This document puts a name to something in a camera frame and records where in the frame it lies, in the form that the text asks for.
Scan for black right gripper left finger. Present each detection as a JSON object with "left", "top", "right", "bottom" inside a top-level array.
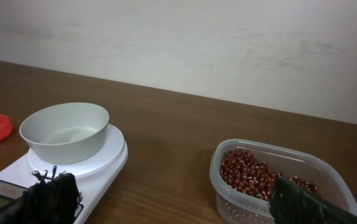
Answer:
[{"left": 0, "top": 166, "right": 82, "bottom": 224}]

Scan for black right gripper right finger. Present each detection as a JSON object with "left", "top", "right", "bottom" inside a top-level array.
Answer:
[{"left": 269, "top": 177, "right": 357, "bottom": 224}]

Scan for white kitchen scale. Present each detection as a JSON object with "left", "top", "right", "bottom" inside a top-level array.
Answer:
[{"left": 0, "top": 124, "right": 128, "bottom": 224}]

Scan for grey-white bowl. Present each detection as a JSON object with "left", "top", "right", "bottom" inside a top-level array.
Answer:
[{"left": 19, "top": 103, "right": 109, "bottom": 165}]

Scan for clear plastic container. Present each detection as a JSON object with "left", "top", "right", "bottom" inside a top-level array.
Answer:
[{"left": 210, "top": 139, "right": 357, "bottom": 223}]

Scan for red adzuki beans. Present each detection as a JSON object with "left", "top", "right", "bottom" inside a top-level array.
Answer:
[{"left": 219, "top": 149, "right": 318, "bottom": 201}]

